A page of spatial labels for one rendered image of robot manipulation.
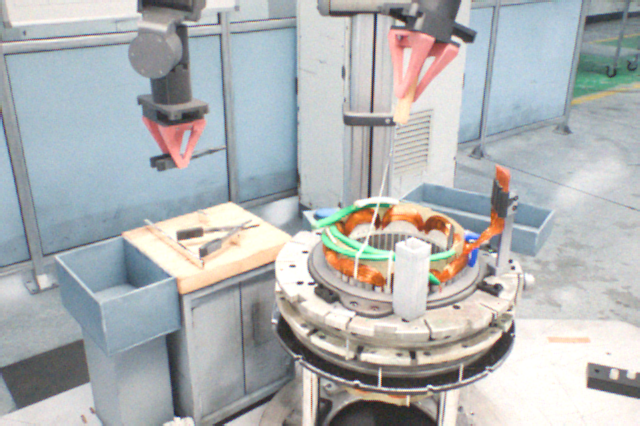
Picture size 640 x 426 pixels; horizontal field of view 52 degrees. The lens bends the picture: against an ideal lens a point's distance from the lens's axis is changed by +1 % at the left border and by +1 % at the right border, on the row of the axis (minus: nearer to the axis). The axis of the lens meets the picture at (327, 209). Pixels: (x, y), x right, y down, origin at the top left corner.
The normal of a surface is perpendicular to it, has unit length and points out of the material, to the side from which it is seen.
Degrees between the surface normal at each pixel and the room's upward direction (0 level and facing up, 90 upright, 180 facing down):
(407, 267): 90
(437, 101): 90
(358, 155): 90
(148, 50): 90
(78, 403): 0
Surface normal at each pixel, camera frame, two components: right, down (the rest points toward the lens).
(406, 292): -0.77, 0.25
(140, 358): 0.64, 0.32
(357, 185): 0.01, 0.40
